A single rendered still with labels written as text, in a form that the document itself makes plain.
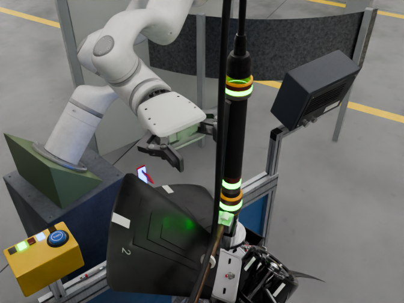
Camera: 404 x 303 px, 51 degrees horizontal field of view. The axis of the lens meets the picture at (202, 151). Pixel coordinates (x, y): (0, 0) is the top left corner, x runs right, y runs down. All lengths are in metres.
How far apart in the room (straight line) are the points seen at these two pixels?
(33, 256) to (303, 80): 0.93
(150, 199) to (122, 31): 0.31
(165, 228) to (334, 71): 0.92
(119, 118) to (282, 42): 1.17
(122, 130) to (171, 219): 2.26
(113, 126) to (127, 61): 2.16
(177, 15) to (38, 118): 2.69
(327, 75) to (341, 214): 1.39
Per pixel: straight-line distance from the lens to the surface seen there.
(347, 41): 2.82
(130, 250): 0.70
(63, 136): 1.43
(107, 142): 3.00
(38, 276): 1.16
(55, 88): 3.86
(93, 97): 1.42
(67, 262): 1.17
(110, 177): 1.50
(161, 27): 0.91
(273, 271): 0.84
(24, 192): 1.54
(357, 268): 2.50
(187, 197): 1.06
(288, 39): 2.63
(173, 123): 0.74
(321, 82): 1.43
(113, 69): 0.80
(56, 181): 1.36
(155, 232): 0.74
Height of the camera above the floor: 1.95
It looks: 41 degrees down
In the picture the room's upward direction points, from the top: straight up
